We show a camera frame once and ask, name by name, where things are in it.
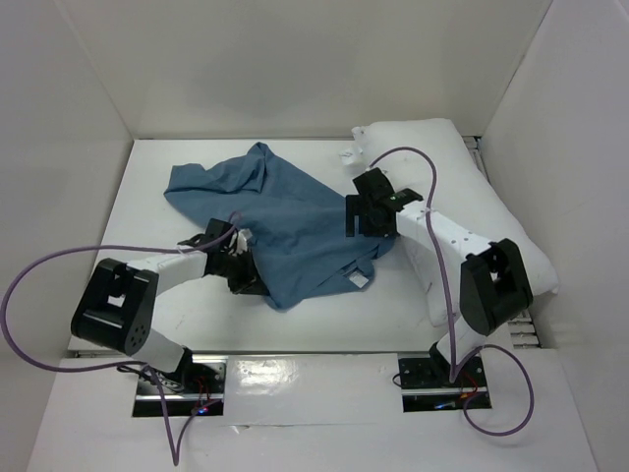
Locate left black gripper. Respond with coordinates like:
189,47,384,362
212,247,267,295

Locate blue pillowcase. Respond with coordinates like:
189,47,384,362
164,143,394,310

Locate white pillow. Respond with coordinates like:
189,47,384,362
352,118,559,327

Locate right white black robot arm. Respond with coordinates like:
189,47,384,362
345,168,533,385

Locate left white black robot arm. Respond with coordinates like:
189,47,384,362
71,218,269,392

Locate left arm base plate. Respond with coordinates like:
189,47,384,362
132,359,227,418

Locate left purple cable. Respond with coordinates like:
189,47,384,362
0,210,243,467

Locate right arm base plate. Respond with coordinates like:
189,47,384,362
392,355,492,413

